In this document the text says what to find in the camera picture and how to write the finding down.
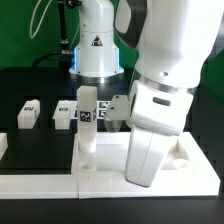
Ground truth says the white desk tabletop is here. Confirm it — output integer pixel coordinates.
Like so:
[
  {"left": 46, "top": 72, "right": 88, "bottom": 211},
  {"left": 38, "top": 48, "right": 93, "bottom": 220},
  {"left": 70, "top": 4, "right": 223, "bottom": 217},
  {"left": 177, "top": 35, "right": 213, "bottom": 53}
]
[{"left": 71, "top": 132, "right": 205, "bottom": 174}]

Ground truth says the white L-shaped obstacle fixture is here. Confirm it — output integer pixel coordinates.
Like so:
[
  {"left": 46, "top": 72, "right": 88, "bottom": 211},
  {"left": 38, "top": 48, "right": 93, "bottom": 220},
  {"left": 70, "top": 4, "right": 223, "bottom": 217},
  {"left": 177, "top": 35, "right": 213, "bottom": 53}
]
[{"left": 0, "top": 131, "right": 222, "bottom": 200}]

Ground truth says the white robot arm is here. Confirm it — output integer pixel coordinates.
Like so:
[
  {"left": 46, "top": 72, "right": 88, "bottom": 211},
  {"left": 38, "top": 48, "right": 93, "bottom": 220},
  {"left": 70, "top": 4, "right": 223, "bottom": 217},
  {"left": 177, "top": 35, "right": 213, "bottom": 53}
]
[{"left": 70, "top": 0, "right": 224, "bottom": 187}]

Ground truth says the base plate with fiducial tags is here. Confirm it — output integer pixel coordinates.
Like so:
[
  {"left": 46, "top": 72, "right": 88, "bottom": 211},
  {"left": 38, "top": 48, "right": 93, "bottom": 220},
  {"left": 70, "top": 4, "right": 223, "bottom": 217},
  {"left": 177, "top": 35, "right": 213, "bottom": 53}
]
[{"left": 70, "top": 101, "right": 110, "bottom": 119}]

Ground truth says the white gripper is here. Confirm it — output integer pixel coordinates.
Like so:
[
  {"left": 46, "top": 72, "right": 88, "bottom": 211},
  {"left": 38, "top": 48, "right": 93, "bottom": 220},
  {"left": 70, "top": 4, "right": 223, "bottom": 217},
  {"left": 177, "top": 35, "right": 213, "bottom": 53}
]
[{"left": 125, "top": 81, "right": 193, "bottom": 187}]

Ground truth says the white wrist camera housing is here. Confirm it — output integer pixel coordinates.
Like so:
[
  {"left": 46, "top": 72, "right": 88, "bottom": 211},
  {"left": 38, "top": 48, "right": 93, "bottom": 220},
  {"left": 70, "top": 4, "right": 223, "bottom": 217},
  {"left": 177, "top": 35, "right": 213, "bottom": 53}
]
[{"left": 104, "top": 95, "right": 130, "bottom": 133}]

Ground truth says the white part at left edge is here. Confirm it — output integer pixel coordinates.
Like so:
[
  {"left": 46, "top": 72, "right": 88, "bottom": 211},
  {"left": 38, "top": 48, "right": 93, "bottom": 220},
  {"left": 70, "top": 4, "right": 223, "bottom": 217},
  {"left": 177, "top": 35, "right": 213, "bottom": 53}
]
[{"left": 0, "top": 133, "right": 8, "bottom": 160}]

